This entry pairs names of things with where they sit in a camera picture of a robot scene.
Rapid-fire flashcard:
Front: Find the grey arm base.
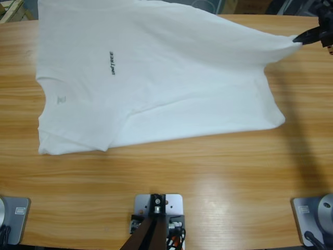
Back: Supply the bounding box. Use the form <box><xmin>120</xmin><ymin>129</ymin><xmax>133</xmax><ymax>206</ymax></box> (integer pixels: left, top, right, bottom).
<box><xmin>0</xmin><ymin>196</ymin><xmax>31</xmax><ymax>245</ymax></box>
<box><xmin>290</xmin><ymin>193</ymin><xmax>333</xmax><ymax>247</ymax></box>

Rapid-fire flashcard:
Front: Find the small electronics module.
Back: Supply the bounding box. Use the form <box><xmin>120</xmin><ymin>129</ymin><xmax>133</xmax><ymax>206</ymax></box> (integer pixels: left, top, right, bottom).
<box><xmin>130</xmin><ymin>214</ymin><xmax>143</xmax><ymax>234</ymax></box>
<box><xmin>168</xmin><ymin>215</ymin><xmax>186</xmax><ymax>232</ymax></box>

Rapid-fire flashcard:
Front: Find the white t-shirt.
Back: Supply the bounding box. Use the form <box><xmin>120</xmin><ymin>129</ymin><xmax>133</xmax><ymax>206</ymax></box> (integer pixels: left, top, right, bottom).
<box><xmin>35</xmin><ymin>0</ymin><xmax>304</xmax><ymax>156</ymax></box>

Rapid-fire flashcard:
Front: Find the orange and black cable bundle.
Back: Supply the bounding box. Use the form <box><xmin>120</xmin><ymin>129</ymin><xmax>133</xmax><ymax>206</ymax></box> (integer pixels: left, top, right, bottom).
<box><xmin>166</xmin><ymin>228</ymin><xmax>187</xmax><ymax>250</ymax></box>

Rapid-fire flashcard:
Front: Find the cardboard box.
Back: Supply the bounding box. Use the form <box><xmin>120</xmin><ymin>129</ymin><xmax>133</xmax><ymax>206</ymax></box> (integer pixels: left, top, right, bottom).
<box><xmin>226</xmin><ymin>0</ymin><xmax>274</xmax><ymax>14</ymax></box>

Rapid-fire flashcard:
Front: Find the grey metal equipment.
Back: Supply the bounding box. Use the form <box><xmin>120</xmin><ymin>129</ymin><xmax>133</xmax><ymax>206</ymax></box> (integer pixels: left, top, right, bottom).
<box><xmin>267</xmin><ymin>0</ymin><xmax>319</xmax><ymax>18</ymax></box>

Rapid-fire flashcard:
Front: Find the white mount plate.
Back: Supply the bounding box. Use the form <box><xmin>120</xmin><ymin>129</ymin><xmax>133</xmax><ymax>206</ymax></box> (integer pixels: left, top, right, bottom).
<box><xmin>134</xmin><ymin>193</ymin><xmax>186</xmax><ymax>250</ymax></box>

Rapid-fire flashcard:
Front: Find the wooden crate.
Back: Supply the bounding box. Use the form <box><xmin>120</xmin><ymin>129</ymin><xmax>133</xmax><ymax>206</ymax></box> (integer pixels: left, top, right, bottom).
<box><xmin>0</xmin><ymin>0</ymin><xmax>34</xmax><ymax>24</ymax></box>

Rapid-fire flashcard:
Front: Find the black base cable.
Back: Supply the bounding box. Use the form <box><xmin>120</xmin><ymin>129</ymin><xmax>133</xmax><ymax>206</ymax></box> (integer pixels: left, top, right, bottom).
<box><xmin>0</xmin><ymin>225</ymin><xmax>11</xmax><ymax>245</ymax></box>
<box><xmin>304</xmin><ymin>230</ymin><xmax>326</xmax><ymax>248</ymax></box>

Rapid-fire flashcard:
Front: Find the dark camera post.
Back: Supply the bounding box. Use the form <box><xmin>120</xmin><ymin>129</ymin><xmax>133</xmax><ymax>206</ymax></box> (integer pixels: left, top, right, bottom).
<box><xmin>121</xmin><ymin>193</ymin><xmax>167</xmax><ymax>250</ymax></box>

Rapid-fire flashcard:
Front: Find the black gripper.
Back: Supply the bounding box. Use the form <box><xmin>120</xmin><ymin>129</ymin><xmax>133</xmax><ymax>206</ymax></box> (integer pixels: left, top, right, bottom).
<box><xmin>292</xmin><ymin>7</ymin><xmax>333</xmax><ymax>56</ymax></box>

